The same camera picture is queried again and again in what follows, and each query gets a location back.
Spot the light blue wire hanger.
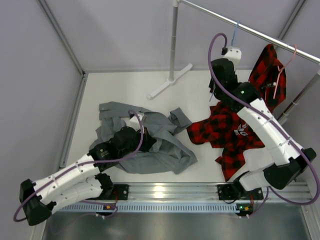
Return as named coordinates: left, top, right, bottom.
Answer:
left=208, top=20, right=241, bottom=103

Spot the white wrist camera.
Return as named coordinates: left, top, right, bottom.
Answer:
left=128, top=112, right=146, bottom=131
left=223, top=46, right=242, bottom=70

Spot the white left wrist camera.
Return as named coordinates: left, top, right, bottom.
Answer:
left=128, top=112, right=146, bottom=131

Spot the red black plaid shirt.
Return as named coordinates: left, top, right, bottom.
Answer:
left=187, top=44, right=287, bottom=181

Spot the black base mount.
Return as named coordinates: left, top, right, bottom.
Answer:
left=109, top=184, right=129, bottom=201
left=217, top=183, right=238, bottom=201

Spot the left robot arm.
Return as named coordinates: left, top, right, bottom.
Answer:
left=19, top=126, right=156, bottom=226

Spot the grey button-up shirt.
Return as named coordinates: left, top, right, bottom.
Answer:
left=90, top=101, right=198, bottom=175

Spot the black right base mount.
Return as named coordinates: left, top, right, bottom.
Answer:
left=217, top=183, right=238, bottom=201

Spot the silver garment rack rail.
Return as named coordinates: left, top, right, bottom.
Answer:
left=179, top=0, right=320, bottom=64

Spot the pink wire hanger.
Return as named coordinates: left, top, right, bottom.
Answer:
left=273, top=44, right=298, bottom=100

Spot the slotted grey cable duct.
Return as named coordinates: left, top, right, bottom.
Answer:
left=59, top=202, right=242, bottom=214

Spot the aluminium mounting rail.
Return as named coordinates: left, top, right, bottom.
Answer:
left=59, top=181, right=311, bottom=201

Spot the grey rack upright pole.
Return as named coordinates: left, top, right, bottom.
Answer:
left=169, top=0, right=179, bottom=83

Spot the white rack base foot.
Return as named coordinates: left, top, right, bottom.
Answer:
left=147, top=63, right=193, bottom=100

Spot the right rack upright pole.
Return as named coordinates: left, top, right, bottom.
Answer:
left=277, top=70, right=320, bottom=125

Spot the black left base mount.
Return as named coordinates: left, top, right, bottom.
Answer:
left=109, top=184, right=129, bottom=201

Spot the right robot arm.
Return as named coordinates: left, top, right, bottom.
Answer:
left=208, top=58, right=317, bottom=199

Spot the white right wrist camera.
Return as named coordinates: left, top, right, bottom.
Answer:
left=223, top=46, right=242, bottom=70

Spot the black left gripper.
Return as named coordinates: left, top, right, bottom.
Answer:
left=119, top=125, right=157, bottom=159

